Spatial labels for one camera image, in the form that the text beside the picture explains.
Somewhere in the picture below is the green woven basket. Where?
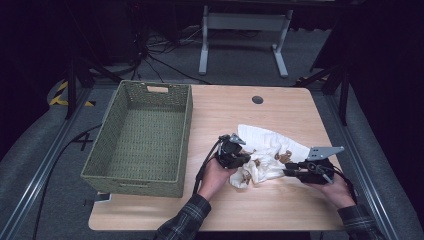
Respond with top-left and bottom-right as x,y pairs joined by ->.
80,79 -> 194,198

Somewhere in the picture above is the aluminium floor rail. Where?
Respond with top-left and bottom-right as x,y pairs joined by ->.
324,93 -> 414,240
0,88 -> 93,240

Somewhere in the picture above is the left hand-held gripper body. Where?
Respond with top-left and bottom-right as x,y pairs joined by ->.
214,133 -> 247,169

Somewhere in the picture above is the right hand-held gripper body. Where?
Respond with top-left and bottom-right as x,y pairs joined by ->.
297,145 -> 345,185

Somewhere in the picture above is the person's left hand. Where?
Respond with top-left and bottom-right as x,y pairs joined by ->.
198,159 -> 238,202

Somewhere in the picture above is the yellow black floor tape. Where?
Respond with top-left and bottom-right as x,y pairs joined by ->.
49,81 -> 96,108

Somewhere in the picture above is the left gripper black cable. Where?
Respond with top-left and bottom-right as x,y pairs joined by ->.
192,137 -> 223,196

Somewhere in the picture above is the black floor cable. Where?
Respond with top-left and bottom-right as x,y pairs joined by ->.
31,123 -> 103,240

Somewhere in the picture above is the person's right hand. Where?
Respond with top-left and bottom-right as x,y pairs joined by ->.
308,173 -> 357,210

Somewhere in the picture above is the white metal desk frame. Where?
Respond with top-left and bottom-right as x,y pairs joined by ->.
198,4 -> 294,79

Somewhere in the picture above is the black stand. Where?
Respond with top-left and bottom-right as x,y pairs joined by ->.
64,56 -> 121,120
294,63 -> 351,127

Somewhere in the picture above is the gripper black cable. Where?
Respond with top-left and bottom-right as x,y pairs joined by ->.
192,137 -> 223,196
328,164 -> 358,204

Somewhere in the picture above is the bundle of black cables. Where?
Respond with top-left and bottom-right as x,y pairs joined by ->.
131,26 -> 214,84

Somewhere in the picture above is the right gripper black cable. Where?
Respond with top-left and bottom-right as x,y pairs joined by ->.
328,164 -> 358,204

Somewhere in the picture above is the white cloth with brown print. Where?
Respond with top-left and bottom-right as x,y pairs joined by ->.
229,123 -> 311,190

